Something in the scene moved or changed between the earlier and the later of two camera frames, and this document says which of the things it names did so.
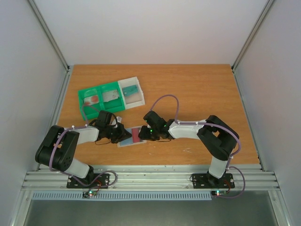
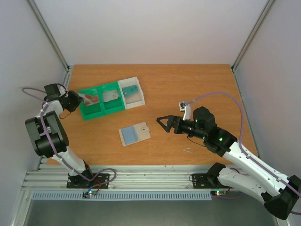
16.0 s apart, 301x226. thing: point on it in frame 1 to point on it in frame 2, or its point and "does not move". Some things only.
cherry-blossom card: (108, 96) does not move
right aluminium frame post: (267, 6) does not move
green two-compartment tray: (107, 98) does not move
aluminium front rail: (152, 177) does not move
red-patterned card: (135, 134) to (89, 99)
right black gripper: (148, 133) to (176, 125)
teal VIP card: (130, 90) does not move
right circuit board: (220, 192) does not move
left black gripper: (122, 135) to (78, 99)
